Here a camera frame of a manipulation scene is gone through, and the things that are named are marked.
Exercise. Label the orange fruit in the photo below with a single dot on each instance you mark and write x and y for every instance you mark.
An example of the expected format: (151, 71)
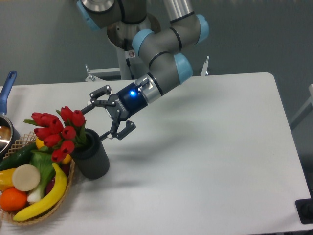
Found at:
(13, 199)

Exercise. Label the white frame at right edge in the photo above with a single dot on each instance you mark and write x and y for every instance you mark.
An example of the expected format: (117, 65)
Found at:
(303, 111)

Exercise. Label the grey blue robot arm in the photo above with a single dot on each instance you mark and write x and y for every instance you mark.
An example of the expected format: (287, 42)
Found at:
(160, 52)

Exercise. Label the beige round disc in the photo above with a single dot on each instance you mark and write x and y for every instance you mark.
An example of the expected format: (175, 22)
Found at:
(26, 177)

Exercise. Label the green bok choy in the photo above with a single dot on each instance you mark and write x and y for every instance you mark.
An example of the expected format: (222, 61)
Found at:
(42, 161)

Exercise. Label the green cucumber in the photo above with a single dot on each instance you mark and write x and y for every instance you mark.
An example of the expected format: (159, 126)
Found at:
(18, 158)

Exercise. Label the woven wicker basket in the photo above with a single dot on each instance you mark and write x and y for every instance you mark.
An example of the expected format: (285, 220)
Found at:
(8, 215)

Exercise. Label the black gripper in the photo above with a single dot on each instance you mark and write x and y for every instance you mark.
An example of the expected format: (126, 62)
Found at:
(126, 102)

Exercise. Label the yellow squash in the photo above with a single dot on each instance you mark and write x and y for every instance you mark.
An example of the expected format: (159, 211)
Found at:
(64, 161)

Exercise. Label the black device at table edge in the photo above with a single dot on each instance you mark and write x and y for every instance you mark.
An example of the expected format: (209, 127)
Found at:
(305, 210)

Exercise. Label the blue handled saucepan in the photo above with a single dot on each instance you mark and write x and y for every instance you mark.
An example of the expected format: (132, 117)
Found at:
(8, 133)

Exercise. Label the red tulip bouquet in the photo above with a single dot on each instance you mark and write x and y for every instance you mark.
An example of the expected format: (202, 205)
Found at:
(60, 135)

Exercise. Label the dark grey ribbed vase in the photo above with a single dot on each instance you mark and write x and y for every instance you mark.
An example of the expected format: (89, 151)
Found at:
(92, 160)

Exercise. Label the yellow banana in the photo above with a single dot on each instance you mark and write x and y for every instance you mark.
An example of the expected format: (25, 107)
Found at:
(48, 201)

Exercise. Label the yellow bell pepper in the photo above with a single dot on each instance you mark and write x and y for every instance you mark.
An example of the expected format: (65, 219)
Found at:
(6, 179)

